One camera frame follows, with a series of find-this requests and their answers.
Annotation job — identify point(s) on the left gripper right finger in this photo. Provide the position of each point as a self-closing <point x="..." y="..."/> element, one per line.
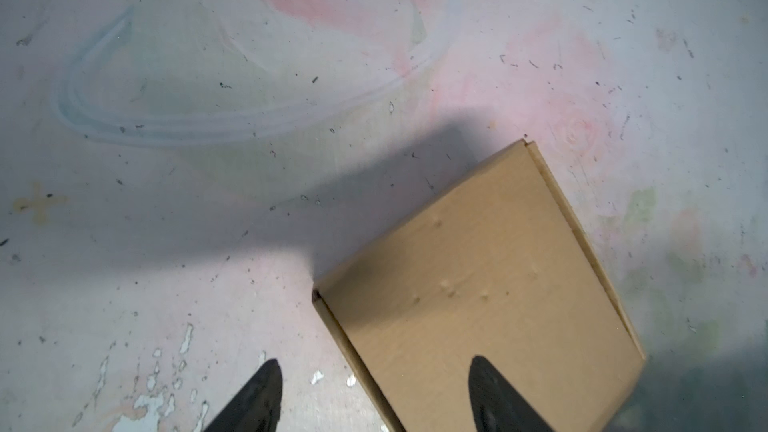
<point x="496" y="405"/>

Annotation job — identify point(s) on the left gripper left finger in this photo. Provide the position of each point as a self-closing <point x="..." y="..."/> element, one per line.
<point x="257" y="406"/>

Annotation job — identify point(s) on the brown cardboard box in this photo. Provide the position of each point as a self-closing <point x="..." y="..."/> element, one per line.
<point x="499" y="266"/>

